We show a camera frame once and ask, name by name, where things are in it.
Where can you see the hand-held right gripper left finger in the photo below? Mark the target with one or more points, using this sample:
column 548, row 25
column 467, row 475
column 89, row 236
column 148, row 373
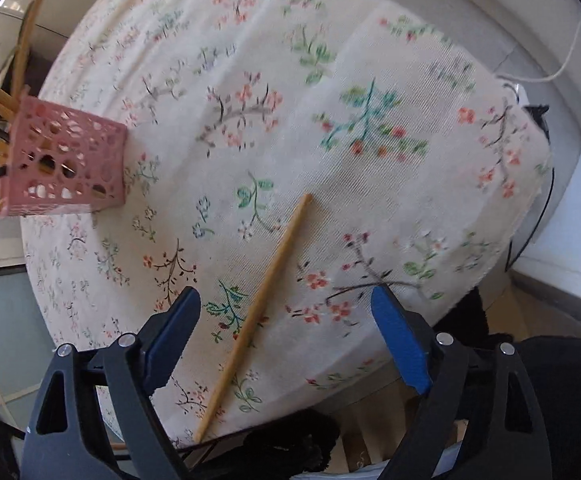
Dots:
column 170, row 340

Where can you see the tapered wooden chopstick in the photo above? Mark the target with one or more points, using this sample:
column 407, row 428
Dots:
column 265, row 300

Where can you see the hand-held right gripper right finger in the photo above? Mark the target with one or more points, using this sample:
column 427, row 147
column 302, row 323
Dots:
column 400, row 340

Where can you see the person's dark pants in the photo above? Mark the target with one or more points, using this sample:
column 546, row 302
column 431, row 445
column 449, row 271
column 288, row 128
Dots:
column 570, row 410

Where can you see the pink perforated utensil holder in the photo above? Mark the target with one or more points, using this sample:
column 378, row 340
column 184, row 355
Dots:
column 60, row 130

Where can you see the floral tablecloth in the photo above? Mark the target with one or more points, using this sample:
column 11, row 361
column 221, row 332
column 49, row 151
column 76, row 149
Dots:
column 320, row 85

